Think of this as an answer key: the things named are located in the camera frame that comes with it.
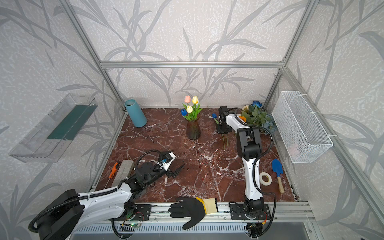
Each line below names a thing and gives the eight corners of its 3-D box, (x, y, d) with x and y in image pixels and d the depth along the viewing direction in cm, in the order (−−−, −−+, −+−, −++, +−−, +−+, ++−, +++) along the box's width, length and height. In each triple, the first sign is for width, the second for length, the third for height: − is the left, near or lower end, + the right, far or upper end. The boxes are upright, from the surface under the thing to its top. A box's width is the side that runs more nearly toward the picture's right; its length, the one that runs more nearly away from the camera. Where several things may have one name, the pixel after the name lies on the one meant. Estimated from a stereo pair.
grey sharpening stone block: (114, 186, 84) (111, 184, 81) (123, 162, 93) (121, 160, 90) (127, 186, 84) (124, 184, 81) (134, 162, 93) (132, 160, 90)
